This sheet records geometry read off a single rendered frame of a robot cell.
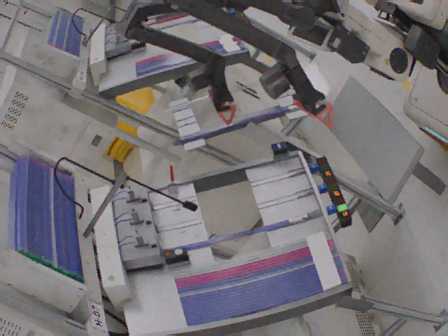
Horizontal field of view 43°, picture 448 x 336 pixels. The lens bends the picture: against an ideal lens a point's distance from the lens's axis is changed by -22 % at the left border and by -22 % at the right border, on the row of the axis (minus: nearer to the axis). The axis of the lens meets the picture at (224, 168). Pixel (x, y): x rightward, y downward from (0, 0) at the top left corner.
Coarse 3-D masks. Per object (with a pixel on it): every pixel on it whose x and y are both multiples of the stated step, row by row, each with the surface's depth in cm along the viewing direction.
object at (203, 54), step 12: (144, 24) 205; (132, 36) 198; (144, 36) 201; (156, 36) 207; (168, 36) 209; (168, 48) 212; (180, 48) 215; (192, 48) 217; (204, 48) 220; (204, 60) 222
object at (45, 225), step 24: (24, 168) 208; (48, 168) 220; (24, 192) 199; (48, 192) 210; (72, 192) 220; (24, 216) 190; (48, 216) 200; (72, 216) 210; (24, 240) 181; (48, 240) 191; (72, 240) 200; (48, 264) 184; (72, 264) 190
